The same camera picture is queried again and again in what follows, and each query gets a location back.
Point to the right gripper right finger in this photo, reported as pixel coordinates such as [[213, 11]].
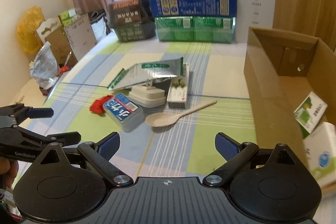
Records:
[[237, 156]]

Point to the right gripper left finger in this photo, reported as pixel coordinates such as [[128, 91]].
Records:
[[97, 158]]

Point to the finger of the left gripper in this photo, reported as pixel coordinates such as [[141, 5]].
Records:
[[64, 139], [37, 113]]

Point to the red wrapper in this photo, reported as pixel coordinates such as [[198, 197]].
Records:
[[97, 106]]

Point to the blue label clear plastic box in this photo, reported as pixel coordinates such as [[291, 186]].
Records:
[[124, 112]]

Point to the beige plastic spoon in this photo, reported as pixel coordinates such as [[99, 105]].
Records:
[[167, 119]]

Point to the white power adapter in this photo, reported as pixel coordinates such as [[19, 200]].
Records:
[[146, 95]]

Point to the white ointment box bird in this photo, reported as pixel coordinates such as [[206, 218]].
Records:
[[178, 90]]

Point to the green white spray box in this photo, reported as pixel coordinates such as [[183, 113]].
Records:
[[310, 112]]

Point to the white green medicine box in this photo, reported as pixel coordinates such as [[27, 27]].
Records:
[[320, 153]]

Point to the silver green foil pouch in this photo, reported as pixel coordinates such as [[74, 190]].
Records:
[[141, 73]]

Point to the person left hand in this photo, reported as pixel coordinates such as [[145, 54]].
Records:
[[8, 171]]

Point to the white printed plastic bag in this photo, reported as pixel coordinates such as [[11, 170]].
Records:
[[45, 69]]

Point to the yellow plastic bag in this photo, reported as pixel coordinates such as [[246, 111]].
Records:
[[26, 35]]

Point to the brown cardboard box floor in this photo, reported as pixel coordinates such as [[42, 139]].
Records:
[[51, 30]]

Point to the white paper shopping bag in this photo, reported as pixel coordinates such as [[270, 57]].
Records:
[[80, 36]]

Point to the large brown cardboard box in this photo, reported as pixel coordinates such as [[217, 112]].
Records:
[[281, 69]]

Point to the green tissue packs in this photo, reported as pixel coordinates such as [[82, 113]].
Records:
[[67, 17]]

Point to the green shrink-wrapped pack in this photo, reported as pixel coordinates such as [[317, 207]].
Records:
[[195, 29]]

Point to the black food container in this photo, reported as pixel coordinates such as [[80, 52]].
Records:
[[131, 20]]

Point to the white carton box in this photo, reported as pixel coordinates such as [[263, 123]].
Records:
[[255, 13]]

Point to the blue carton box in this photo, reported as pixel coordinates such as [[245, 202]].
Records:
[[213, 8]]

